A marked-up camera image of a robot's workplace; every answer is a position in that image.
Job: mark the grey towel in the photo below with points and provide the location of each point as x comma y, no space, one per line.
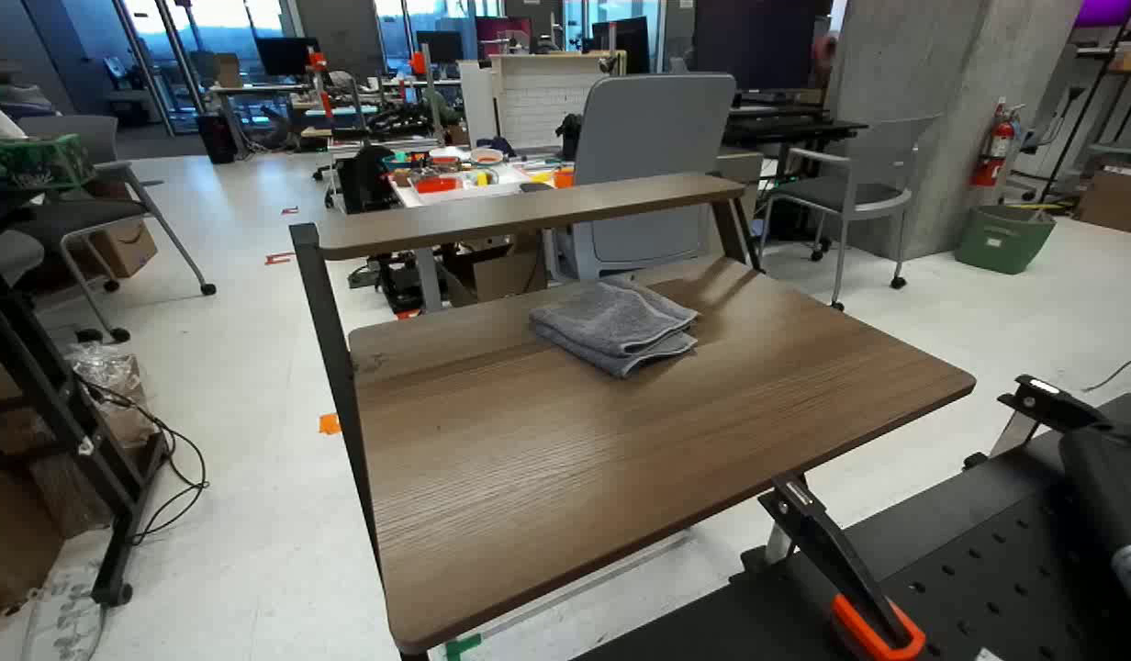
613,319

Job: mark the cardboard box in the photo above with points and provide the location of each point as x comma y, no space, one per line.
495,278
1117,200
126,247

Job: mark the wooden side table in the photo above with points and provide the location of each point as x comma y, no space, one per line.
530,211

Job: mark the white table with colourful parts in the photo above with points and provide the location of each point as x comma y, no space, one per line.
468,183

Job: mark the black metal shelf upright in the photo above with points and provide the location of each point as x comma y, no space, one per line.
328,333
737,227

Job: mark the white board panel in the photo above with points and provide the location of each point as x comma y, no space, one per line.
541,104

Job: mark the black office chair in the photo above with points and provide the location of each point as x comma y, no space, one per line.
369,180

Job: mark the orange floor tape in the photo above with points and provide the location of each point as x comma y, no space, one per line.
328,423

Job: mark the black desk with equipment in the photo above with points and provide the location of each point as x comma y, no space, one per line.
789,126

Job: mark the large dark display screen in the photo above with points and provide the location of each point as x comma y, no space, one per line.
762,43

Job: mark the grey armchair on casters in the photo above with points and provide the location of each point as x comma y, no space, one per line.
878,165

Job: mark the dark computer monitor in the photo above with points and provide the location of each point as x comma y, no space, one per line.
282,56

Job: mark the black waste bin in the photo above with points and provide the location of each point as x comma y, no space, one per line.
218,138

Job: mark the green basket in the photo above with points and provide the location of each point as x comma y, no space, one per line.
1000,238

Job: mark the red fire extinguisher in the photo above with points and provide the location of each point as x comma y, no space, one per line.
994,149

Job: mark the clear plastic bag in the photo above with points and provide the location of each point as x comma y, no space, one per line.
102,371

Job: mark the black perforated mounting board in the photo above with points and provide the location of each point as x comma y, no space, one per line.
994,573

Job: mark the grey chair metal legs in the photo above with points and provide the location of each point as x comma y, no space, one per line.
75,214

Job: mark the black metal equipment stand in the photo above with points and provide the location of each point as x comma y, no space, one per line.
54,389

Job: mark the green crate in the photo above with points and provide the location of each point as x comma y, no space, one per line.
27,163

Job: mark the black cylindrical device white label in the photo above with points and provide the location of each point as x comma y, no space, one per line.
1110,489

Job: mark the brown cardboard sheet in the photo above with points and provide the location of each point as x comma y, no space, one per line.
15,538

